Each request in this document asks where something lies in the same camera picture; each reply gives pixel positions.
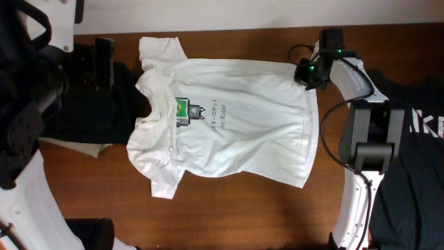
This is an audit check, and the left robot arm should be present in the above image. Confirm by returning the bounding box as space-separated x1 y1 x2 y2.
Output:
1 1 126 250

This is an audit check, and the folded black garment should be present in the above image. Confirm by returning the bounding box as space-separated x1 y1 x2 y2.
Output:
41 62 148 145

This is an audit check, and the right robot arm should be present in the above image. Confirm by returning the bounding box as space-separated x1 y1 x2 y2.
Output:
294 28 404 249

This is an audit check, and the folded beige garment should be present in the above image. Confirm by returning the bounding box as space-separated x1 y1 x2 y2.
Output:
39 137 111 158

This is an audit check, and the white robot print t-shirt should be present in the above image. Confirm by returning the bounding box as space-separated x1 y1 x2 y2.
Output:
126 37 318 199

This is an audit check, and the dark t-shirt white lettering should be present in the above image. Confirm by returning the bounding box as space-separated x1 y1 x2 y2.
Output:
368 69 443 249

